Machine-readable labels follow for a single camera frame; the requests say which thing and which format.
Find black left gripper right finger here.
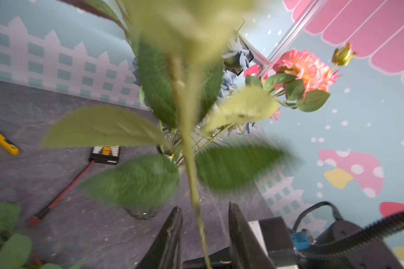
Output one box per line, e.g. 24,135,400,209
228,202,273,269

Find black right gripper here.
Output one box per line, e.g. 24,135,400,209
182,217,299,269

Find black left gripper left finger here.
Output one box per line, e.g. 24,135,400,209
136,207,183,269

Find pink rose stem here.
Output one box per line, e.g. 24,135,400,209
41,0,300,269

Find large pink peony stem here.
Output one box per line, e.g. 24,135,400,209
246,43,356,113

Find pink peony pair stem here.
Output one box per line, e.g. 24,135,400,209
0,201,85,269

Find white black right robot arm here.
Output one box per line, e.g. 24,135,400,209
210,201,404,269

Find clear glass vase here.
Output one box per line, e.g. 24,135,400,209
125,131,185,220

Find black yellow charging board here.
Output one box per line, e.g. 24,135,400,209
89,146,121,165

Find yellow black pliers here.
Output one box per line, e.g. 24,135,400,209
0,132,20,155

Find red black cable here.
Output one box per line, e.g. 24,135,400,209
27,160,95,227

